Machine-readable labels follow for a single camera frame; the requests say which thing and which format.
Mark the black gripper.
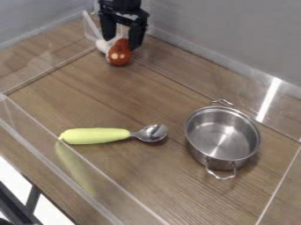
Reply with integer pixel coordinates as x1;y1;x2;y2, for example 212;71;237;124
98;0;150;50

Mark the red toy mushroom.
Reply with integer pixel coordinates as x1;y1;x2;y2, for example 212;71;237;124
95;38;132;66

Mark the clear acrylic barrier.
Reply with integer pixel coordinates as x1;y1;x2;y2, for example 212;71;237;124
0;19;301;225

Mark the yellow-handled metal scoop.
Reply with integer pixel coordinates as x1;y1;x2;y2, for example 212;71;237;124
59;125;170;145

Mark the silver pot with handles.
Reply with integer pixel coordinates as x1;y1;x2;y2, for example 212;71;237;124
185;98;261;180

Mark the black table leg frame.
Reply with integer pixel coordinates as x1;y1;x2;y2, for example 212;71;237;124
0;181;43;225

